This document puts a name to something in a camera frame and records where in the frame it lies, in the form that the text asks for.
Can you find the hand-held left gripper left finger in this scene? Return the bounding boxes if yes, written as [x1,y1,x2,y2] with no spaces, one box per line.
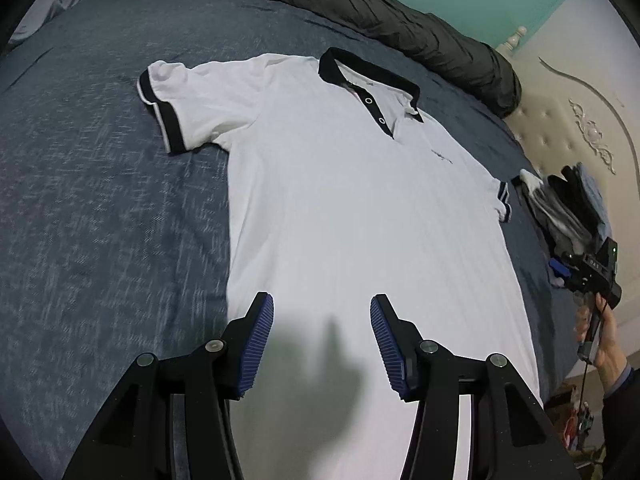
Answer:
[62,291,276,480]

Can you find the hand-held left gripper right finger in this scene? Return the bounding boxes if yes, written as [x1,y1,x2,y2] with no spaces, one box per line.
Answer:
[369,294,581,480]

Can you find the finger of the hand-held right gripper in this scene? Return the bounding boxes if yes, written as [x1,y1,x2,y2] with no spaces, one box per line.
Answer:
[547,257,572,282]

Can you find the white polo shirt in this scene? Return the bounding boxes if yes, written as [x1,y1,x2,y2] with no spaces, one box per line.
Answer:
[137,47,545,480]

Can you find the stack of folded clothes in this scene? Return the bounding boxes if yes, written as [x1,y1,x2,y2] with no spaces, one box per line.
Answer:
[511,162,611,288]

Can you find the person's right hand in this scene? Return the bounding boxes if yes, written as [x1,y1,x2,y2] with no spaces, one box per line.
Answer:
[573,299,631,387]

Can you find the cream padded headboard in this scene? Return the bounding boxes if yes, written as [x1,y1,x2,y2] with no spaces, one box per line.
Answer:
[495,25,640,241]

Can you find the colourful floor clutter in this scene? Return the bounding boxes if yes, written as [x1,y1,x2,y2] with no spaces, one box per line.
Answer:
[550,385,606,461]

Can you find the bed with blue sheet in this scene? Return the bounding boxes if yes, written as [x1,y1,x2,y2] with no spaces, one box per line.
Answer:
[0,0,581,480]

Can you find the dark grey rolled duvet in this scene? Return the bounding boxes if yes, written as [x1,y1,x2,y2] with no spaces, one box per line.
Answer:
[116,0,522,118]

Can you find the light grey blanket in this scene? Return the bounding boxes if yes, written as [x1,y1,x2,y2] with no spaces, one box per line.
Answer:
[7,0,96,51]

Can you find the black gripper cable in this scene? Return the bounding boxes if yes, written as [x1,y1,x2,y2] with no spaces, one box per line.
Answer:
[577,360,589,413]

